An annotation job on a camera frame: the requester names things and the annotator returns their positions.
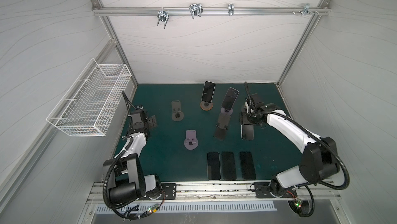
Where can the wooden round stand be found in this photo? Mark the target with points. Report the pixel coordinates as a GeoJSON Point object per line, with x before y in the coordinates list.
{"type": "Point", "coordinates": [206, 106]}

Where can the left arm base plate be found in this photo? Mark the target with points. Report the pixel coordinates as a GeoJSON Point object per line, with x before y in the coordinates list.
{"type": "Point", "coordinates": [169, 193]}

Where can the white slotted cable duct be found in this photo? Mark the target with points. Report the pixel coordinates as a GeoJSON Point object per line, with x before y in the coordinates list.
{"type": "Point", "coordinates": [197, 207]}

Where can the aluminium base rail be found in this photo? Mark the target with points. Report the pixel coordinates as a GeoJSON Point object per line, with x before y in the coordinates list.
{"type": "Point", "coordinates": [194, 191]}

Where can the lilac rear round stand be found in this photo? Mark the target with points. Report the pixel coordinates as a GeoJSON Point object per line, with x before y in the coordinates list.
{"type": "Point", "coordinates": [226, 111]}

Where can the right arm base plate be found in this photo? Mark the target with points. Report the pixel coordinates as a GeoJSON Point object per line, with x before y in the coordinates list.
{"type": "Point", "coordinates": [262, 190]}

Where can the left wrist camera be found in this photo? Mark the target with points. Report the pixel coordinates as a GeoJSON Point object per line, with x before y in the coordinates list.
{"type": "Point", "coordinates": [138, 121]}

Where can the metal bracket right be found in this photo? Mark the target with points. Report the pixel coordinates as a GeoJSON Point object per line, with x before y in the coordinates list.
{"type": "Point", "coordinates": [306, 11]}

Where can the metal u-bolt clamp left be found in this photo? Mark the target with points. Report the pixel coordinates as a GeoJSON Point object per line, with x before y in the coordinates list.
{"type": "Point", "coordinates": [163, 17]}

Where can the white wire basket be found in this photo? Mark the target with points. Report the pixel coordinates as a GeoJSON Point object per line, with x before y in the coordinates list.
{"type": "Point", "coordinates": [89, 105]}

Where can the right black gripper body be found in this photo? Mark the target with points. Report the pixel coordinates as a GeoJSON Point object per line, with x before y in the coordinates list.
{"type": "Point", "coordinates": [246, 120]}

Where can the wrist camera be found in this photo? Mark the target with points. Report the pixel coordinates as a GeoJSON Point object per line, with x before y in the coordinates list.
{"type": "Point", "coordinates": [254, 102]}
{"type": "Point", "coordinates": [138, 121]}

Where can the grey round stand left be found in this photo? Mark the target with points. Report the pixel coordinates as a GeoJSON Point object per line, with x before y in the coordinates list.
{"type": "Point", "coordinates": [177, 114]}

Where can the aluminium crossbar rail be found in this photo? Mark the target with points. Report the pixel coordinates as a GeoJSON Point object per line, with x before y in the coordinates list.
{"type": "Point", "coordinates": [207, 11]}

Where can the metal u-bolt clamp middle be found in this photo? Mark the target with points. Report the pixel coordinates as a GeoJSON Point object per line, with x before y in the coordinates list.
{"type": "Point", "coordinates": [196, 10]}

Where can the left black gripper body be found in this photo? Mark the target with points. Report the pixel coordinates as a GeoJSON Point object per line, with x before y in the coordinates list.
{"type": "Point", "coordinates": [151, 123]}

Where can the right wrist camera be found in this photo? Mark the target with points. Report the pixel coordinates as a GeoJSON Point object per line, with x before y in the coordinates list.
{"type": "Point", "coordinates": [254, 102]}

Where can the metal clamp small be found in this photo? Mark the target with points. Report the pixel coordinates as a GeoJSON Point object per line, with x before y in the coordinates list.
{"type": "Point", "coordinates": [230, 9]}

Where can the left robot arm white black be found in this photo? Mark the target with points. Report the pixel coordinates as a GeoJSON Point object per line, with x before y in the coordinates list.
{"type": "Point", "coordinates": [124, 179]}

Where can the lilac round stand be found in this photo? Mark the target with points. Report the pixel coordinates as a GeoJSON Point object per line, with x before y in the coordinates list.
{"type": "Point", "coordinates": [191, 141]}
{"type": "Point", "coordinates": [226, 111]}

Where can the phone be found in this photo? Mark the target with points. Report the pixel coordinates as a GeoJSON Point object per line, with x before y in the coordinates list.
{"type": "Point", "coordinates": [228, 166]}
{"type": "Point", "coordinates": [208, 92]}
{"type": "Point", "coordinates": [247, 166]}
{"type": "Point", "coordinates": [230, 99]}
{"type": "Point", "coordinates": [247, 132]}
{"type": "Point", "coordinates": [213, 166]}

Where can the lilac front round stand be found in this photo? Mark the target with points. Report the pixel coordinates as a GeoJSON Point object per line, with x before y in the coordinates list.
{"type": "Point", "coordinates": [191, 141]}

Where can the metal u-bolt clamp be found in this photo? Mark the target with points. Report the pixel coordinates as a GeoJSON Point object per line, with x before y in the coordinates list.
{"type": "Point", "coordinates": [196, 10]}
{"type": "Point", "coordinates": [163, 17]}

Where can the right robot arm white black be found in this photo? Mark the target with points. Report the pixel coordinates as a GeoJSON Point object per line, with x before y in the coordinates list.
{"type": "Point", "coordinates": [320, 162]}

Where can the black folding phone stand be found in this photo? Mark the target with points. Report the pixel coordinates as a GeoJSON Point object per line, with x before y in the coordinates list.
{"type": "Point", "coordinates": [222, 126]}

